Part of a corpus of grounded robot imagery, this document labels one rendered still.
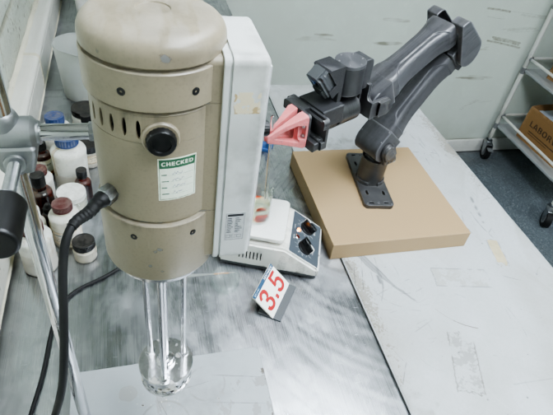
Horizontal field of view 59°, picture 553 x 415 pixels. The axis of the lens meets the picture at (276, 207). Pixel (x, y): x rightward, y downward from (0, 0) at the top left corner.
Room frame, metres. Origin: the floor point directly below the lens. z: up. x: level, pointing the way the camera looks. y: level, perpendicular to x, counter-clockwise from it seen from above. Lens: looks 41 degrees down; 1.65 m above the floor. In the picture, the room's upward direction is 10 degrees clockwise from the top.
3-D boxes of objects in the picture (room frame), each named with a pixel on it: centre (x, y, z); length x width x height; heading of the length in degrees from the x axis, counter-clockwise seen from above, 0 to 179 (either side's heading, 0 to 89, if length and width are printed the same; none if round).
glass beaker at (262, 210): (0.71, 0.04, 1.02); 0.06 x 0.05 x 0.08; 5
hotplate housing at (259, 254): (0.72, 0.01, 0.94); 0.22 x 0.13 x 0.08; 89
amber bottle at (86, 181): (0.77, 0.41, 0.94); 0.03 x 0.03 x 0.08
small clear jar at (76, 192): (0.72, 0.41, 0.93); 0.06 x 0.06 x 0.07
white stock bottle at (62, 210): (0.65, 0.40, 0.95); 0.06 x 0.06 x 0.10
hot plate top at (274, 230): (0.72, 0.03, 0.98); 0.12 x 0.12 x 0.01; 89
